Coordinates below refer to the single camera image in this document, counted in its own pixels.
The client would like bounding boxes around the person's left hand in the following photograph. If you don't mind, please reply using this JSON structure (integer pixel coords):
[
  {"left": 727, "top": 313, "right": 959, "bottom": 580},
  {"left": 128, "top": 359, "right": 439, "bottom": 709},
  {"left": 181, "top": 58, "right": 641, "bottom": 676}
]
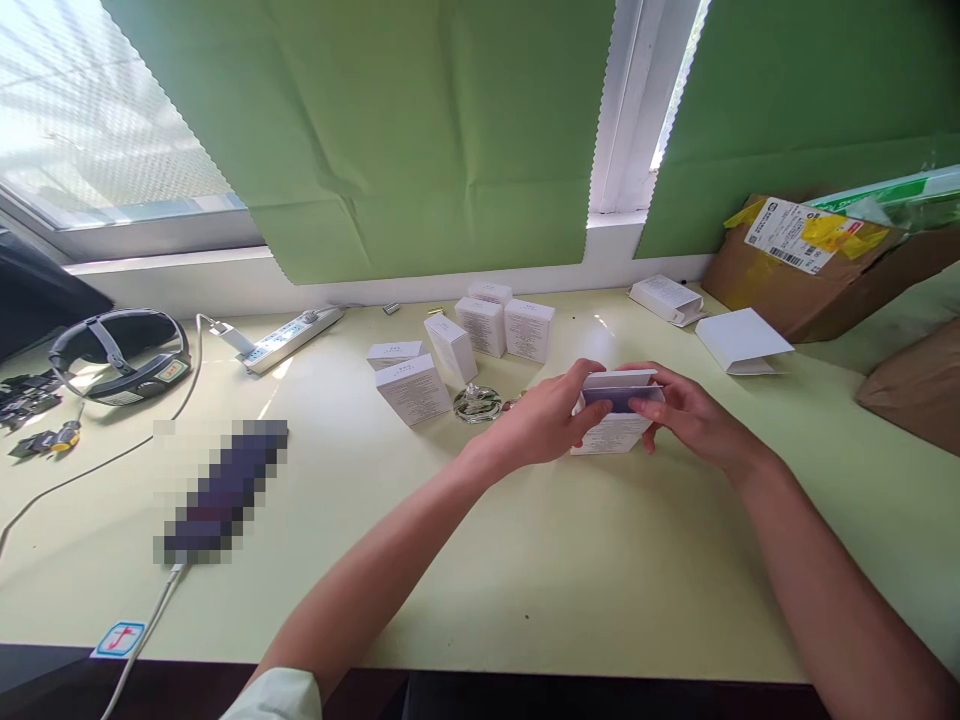
[{"left": 479, "top": 358, "right": 614, "bottom": 475}]

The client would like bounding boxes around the person's right hand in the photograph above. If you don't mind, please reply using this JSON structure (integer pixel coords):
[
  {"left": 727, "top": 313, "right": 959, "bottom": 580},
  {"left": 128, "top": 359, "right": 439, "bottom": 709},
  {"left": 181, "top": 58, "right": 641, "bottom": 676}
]
[{"left": 624, "top": 364, "right": 765, "bottom": 479}]

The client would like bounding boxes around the purple card insert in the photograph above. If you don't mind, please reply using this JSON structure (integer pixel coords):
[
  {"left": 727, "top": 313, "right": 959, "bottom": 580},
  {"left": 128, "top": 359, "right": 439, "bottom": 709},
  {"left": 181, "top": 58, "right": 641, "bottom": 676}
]
[{"left": 582, "top": 385, "right": 658, "bottom": 416}]

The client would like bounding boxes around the white box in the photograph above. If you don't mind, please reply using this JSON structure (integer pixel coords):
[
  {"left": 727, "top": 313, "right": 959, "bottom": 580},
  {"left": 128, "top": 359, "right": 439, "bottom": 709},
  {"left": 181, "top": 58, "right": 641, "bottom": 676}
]
[{"left": 569, "top": 366, "right": 666, "bottom": 457}]

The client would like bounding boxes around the emptied white carton lying flat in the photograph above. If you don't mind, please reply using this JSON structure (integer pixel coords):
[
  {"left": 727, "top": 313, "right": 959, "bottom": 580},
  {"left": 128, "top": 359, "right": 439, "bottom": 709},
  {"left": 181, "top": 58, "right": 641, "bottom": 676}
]
[{"left": 626, "top": 272, "right": 709, "bottom": 330}]

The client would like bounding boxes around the plain white cardboard sleeve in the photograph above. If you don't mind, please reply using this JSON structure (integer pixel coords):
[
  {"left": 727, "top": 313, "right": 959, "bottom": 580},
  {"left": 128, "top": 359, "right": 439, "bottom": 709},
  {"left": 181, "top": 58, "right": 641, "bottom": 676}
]
[{"left": 693, "top": 306, "right": 796, "bottom": 376}]

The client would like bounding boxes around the round glass perfume bottle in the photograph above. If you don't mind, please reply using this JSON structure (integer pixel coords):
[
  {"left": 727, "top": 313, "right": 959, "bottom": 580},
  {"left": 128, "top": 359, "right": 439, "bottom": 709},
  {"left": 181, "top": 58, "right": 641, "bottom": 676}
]
[{"left": 452, "top": 381, "right": 506, "bottom": 426}]

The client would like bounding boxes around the group of white printed cartons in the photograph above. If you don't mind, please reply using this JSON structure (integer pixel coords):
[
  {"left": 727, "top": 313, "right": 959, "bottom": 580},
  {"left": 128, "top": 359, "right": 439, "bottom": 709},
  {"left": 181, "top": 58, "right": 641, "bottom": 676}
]
[{"left": 365, "top": 280, "right": 557, "bottom": 428}]

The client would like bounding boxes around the brown cardboard shipping box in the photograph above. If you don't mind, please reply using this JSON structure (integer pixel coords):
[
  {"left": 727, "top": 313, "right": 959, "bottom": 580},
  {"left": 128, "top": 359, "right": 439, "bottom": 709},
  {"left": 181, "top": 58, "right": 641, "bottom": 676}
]
[{"left": 700, "top": 193, "right": 960, "bottom": 346}]

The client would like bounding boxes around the brown paper bag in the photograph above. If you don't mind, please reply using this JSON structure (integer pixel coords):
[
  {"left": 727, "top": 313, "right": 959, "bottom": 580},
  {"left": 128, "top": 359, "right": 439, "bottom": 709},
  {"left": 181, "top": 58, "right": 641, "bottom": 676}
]
[{"left": 856, "top": 317, "right": 960, "bottom": 457}]

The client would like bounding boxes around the green white plastic bag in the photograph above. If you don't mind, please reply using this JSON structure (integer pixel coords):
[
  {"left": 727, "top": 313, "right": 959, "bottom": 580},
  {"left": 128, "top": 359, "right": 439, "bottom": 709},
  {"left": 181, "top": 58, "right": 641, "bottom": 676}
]
[{"left": 806, "top": 165, "right": 960, "bottom": 235}]

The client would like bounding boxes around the narrow green paper sheet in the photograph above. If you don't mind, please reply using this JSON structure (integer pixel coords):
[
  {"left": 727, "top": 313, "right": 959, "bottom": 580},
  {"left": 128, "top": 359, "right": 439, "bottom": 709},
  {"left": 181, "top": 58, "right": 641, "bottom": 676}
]
[{"left": 633, "top": 0, "right": 960, "bottom": 262}]

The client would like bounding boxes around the white power strip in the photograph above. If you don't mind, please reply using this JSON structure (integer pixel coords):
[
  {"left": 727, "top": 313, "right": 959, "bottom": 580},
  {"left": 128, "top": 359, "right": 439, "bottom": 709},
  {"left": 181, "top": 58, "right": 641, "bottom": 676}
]
[{"left": 240, "top": 305, "right": 347, "bottom": 376}]

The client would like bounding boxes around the wide green paper sheet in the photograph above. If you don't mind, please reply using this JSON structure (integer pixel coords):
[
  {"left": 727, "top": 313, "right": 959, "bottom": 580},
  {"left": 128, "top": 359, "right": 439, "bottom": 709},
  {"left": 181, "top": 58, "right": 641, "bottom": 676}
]
[{"left": 101, "top": 0, "right": 618, "bottom": 287}]

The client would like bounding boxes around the white charger plug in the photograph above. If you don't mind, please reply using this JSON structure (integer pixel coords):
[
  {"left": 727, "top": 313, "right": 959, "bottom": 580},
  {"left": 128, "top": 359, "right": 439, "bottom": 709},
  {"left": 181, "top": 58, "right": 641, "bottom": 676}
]
[{"left": 206, "top": 317, "right": 253, "bottom": 352}]

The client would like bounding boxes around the blue red white sticker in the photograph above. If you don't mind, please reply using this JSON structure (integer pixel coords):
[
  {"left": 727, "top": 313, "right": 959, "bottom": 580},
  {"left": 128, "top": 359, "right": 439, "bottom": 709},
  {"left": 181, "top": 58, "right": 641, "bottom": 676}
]
[{"left": 89, "top": 618, "right": 146, "bottom": 661}]

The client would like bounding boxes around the yellow black screwdriver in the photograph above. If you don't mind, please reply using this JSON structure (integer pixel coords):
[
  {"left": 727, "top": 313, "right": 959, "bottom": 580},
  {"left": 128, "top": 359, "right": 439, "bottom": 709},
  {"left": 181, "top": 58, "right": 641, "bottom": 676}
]
[{"left": 45, "top": 404, "right": 86, "bottom": 454}]

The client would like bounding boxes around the large black object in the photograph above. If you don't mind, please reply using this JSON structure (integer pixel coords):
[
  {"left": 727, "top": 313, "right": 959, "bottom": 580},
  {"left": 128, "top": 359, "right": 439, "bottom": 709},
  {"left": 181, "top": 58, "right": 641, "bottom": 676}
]
[{"left": 0, "top": 223, "right": 116, "bottom": 366}]

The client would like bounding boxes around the pile of black small parts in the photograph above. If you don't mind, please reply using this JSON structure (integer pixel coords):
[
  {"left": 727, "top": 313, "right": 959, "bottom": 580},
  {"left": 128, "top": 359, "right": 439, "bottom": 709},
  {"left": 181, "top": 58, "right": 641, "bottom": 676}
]
[{"left": 0, "top": 372, "right": 63, "bottom": 437}]

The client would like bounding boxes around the window with frosted glass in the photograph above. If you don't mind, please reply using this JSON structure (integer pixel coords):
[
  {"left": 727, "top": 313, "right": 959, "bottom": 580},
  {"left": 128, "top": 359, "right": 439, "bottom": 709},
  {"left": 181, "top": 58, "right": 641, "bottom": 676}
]
[{"left": 0, "top": 0, "right": 268, "bottom": 264}]

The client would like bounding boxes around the white window post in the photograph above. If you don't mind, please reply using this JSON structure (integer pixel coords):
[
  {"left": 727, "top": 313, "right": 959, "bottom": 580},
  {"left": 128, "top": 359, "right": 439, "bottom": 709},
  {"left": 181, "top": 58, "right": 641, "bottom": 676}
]
[{"left": 586, "top": 0, "right": 712, "bottom": 229}]

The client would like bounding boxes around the black grey head strap device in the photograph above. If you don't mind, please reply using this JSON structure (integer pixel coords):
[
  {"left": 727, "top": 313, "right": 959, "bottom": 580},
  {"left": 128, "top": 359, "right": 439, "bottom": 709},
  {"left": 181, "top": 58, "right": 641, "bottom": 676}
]
[{"left": 47, "top": 306, "right": 191, "bottom": 409}]

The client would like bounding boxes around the white charger cable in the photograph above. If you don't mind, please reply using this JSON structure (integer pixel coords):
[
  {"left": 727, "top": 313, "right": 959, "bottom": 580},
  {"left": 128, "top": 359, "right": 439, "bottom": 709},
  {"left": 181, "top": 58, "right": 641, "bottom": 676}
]
[{"left": 0, "top": 312, "right": 205, "bottom": 558}]

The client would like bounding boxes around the white phone cable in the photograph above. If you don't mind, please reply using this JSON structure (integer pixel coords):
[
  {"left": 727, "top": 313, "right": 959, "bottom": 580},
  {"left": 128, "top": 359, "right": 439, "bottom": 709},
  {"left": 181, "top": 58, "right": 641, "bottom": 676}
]
[{"left": 98, "top": 562, "right": 189, "bottom": 720}]

